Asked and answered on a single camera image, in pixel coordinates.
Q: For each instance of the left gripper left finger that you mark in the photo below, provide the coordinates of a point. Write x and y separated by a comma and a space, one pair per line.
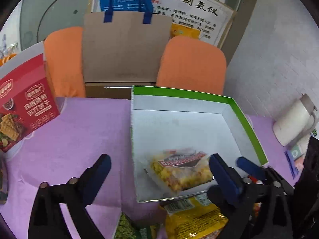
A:
47, 220

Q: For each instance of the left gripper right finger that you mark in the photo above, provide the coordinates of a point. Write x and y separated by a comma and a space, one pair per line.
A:
231, 198

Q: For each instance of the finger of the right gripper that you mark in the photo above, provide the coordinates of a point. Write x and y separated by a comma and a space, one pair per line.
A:
274, 194

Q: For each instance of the yellow popcorn snack bag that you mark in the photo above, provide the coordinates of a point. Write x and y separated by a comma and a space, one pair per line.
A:
178, 170

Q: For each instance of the green snack bag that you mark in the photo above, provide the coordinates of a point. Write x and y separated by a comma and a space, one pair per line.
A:
126, 229

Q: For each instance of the green and white cardboard box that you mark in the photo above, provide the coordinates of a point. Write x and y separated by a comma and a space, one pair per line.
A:
167, 118

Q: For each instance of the white thermos jug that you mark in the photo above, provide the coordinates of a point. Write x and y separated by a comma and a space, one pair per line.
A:
299, 120

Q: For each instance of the purple tablecloth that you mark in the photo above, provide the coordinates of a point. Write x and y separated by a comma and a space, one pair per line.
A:
64, 148

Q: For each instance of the red cracker box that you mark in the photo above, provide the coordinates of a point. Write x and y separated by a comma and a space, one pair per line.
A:
27, 100

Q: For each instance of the right orange chair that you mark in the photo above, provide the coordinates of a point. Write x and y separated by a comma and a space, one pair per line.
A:
191, 64

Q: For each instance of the orange chair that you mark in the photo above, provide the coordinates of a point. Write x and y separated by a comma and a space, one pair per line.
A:
63, 52
191, 64

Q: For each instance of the left orange chair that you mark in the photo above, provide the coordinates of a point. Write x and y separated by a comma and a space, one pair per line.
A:
63, 52

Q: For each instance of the white poster Chinese text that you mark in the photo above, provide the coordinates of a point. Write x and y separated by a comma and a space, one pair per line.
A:
212, 18

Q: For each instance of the brown paper bag blue handles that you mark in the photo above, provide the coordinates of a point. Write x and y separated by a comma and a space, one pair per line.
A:
124, 46

